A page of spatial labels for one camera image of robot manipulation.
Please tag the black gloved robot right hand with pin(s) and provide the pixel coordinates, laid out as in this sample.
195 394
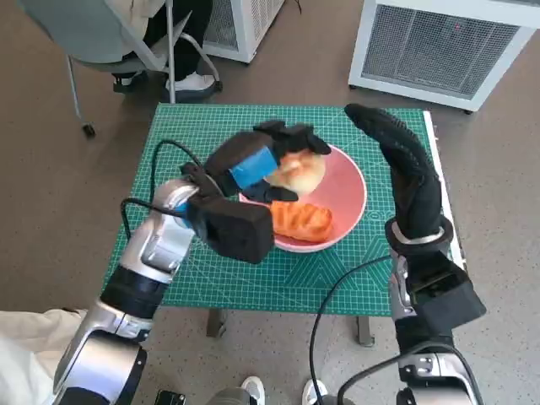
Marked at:
415 185

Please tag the bare black robot left hand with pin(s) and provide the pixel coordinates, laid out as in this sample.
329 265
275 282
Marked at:
253 166

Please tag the round toy bread bun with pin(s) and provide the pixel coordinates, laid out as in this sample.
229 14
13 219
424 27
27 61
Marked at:
304 173

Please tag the pink bowl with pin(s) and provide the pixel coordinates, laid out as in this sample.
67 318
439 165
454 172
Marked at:
346 190

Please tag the long braided toy bread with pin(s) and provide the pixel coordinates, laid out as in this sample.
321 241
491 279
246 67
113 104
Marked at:
304 219

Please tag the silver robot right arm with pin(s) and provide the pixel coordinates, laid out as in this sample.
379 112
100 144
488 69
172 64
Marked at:
434 375

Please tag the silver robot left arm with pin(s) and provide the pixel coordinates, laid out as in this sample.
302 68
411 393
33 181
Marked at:
164 240

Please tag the green cutting mat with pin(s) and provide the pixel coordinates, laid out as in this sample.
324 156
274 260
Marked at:
253 287

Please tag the seated person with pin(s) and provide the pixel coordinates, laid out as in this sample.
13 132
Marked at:
185 46

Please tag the small white grilled unit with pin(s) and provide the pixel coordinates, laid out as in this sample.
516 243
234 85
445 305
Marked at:
246 25

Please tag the large white grilled unit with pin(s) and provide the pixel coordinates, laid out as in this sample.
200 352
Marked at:
443 46

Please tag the black metal table leg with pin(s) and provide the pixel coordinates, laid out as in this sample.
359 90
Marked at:
215 322
365 332

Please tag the white robot left foot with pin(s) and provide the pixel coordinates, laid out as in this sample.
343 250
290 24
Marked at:
253 386

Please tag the white robot foot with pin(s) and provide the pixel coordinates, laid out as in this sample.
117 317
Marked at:
314 388
253 386

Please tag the grey office chair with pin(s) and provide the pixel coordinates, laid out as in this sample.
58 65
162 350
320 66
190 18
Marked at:
84 25

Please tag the white robot right foot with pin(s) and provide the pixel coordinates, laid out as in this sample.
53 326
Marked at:
314 388

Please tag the grey robot waist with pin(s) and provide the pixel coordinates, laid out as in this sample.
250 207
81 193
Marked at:
230 397

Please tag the small black box device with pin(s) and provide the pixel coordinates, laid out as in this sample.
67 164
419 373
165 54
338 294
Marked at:
169 397

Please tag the person in pale clothing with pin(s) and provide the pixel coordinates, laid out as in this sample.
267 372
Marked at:
21 350

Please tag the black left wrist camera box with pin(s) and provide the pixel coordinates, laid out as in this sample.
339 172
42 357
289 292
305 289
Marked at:
236 230

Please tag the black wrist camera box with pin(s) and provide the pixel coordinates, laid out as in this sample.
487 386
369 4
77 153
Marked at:
236 230
451 295

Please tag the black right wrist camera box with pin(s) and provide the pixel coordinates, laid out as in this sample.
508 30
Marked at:
451 295

